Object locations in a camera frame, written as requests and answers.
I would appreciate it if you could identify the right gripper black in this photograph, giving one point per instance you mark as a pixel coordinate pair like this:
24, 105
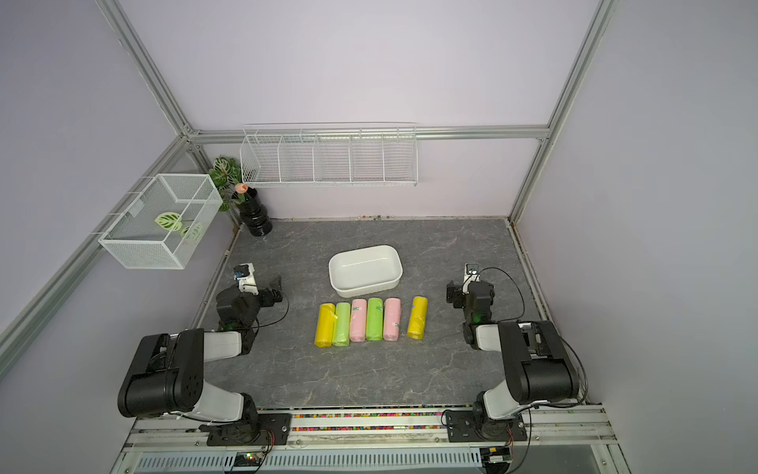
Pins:
456, 290

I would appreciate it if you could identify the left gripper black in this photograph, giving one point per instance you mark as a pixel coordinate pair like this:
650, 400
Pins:
267, 300

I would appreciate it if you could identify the yellow trash bag roll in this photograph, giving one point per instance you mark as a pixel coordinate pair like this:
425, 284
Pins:
327, 320
417, 321

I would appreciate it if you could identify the pink trash bag roll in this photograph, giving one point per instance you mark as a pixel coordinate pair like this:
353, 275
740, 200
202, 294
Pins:
392, 319
357, 327

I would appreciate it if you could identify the white plastic storage box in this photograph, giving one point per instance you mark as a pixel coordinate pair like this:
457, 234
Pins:
365, 271

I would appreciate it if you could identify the light green roll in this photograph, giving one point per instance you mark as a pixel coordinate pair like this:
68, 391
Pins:
342, 328

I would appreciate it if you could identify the bright green roll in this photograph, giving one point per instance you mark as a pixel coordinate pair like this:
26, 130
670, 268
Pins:
374, 319

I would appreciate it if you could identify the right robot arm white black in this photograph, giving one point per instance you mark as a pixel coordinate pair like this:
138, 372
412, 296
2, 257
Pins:
537, 367

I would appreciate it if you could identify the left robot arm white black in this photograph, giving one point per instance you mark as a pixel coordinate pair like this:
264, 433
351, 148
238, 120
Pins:
167, 372

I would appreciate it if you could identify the black vase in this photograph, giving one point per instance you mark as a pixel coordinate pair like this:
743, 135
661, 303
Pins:
252, 212

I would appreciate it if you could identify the green artificial plant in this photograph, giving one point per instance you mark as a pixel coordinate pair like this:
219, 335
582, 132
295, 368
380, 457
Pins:
226, 175

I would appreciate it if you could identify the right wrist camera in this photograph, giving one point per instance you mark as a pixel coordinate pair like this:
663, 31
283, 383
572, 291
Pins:
471, 273

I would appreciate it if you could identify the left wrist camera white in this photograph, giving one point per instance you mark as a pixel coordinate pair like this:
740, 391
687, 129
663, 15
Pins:
244, 275

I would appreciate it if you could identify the white wire basket cube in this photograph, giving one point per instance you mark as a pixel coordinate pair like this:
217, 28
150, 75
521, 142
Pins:
163, 225

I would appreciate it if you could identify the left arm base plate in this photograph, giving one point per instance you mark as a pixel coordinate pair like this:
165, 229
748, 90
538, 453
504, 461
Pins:
249, 429

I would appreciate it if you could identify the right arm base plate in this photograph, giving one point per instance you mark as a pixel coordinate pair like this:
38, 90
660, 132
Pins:
466, 426

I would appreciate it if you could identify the long white wire shelf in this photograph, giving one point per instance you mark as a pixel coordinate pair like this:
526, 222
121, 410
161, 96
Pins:
341, 154

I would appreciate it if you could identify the aluminium mounting rail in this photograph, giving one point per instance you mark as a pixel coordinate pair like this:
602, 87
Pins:
425, 427

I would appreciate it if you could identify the white vented cable duct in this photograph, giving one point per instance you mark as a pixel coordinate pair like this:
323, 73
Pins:
327, 461

